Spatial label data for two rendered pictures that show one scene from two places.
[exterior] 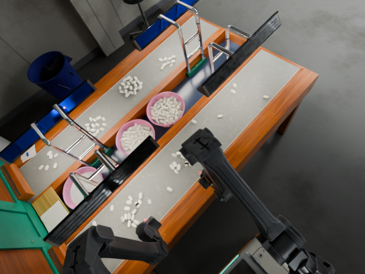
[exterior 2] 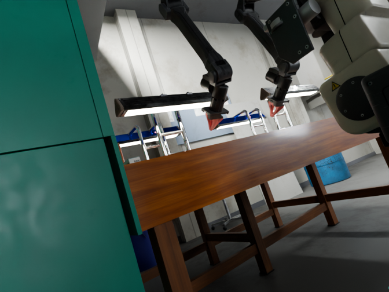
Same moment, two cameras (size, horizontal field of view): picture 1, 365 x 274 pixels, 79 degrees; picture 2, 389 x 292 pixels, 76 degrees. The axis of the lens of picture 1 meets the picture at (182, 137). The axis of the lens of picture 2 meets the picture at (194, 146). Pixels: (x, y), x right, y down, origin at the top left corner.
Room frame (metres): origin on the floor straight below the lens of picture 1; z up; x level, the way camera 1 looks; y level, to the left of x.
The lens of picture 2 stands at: (-0.79, 0.63, 0.65)
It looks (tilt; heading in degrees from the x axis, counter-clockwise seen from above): 8 degrees up; 349
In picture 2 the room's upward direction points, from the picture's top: 18 degrees counter-clockwise
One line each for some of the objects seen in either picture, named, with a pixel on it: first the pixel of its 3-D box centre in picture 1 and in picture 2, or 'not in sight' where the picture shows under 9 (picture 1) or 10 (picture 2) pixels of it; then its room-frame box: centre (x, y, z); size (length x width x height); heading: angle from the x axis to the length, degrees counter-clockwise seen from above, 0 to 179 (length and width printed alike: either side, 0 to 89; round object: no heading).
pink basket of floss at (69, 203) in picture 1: (87, 188); not in sight; (0.59, 0.69, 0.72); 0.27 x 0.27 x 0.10
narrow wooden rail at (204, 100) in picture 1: (171, 137); not in sight; (0.69, 0.07, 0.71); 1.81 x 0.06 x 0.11; 114
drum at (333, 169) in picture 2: not in sight; (319, 154); (3.12, -2.13, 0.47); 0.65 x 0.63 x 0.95; 20
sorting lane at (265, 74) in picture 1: (190, 153); not in sight; (0.53, -0.01, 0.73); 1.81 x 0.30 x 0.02; 114
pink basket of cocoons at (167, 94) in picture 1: (167, 111); not in sight; (0.88, 0.03, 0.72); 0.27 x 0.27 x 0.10
